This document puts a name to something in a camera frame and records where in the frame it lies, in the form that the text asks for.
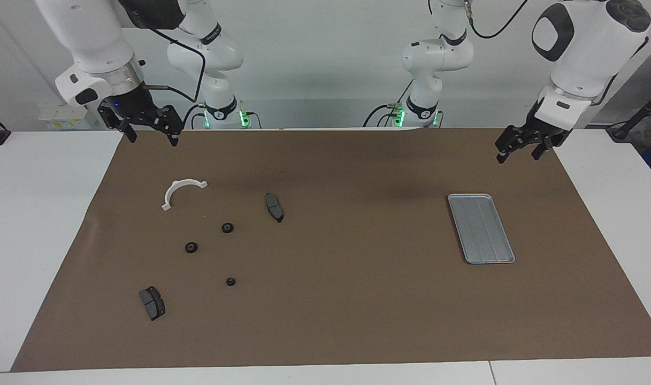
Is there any black stand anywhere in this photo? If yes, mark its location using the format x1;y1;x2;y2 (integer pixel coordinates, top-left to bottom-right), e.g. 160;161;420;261
606;86;651;142

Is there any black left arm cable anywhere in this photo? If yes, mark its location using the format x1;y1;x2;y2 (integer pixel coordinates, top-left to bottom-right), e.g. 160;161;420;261
463;0;651;106

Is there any black base cable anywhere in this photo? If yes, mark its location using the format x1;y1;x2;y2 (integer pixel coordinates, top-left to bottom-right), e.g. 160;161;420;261
363;80;414;128
182;103;204;130

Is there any brown table mat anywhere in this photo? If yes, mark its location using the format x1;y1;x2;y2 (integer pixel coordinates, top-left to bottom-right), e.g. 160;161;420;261
11;127;651;373

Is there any silver metal tray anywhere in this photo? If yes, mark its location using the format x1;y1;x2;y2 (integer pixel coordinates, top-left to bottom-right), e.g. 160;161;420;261
447;194;516;265

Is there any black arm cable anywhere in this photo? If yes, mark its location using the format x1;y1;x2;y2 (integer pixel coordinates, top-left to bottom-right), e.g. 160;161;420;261
143;27;205;103
463;0;651;106

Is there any white curved plastic bracket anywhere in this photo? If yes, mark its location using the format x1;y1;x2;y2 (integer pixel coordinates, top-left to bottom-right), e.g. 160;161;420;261
161;179;209;211

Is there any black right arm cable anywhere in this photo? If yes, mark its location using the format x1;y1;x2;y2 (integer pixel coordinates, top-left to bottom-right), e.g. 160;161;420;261
143;27;205;103

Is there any dark grey brake pad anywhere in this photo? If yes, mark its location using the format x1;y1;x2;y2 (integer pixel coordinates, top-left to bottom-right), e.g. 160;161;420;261
265;192;285;224
139;286;166;321

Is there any black right base cable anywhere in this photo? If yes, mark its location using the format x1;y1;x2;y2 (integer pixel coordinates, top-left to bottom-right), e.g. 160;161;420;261
182;103;204;130

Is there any black left base cable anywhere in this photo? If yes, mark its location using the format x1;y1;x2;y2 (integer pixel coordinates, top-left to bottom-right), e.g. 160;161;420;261
363;80;414;128

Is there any white wall socket box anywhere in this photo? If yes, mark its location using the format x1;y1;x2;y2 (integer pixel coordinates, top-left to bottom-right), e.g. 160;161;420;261
38;104;104;130

